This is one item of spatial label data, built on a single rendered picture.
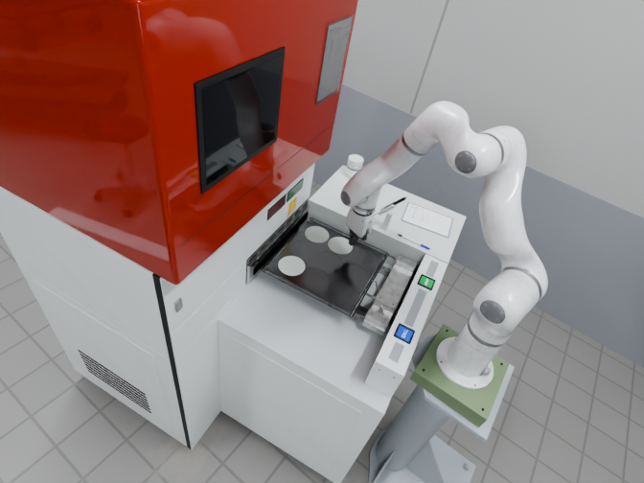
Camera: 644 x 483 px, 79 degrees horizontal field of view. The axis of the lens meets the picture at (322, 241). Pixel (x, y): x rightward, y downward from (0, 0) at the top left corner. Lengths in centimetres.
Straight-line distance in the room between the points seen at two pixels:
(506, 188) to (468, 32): 165
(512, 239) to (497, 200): 10
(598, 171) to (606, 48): 62
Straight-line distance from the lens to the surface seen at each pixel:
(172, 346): 126
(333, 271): 149
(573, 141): 263
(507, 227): 108
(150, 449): 213
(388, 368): 123
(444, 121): 108
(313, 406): 150
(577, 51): 253
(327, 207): 166
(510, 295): 110
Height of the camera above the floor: 198
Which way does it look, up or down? 43 degrees down
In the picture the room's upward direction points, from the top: 13 degrees clockwise
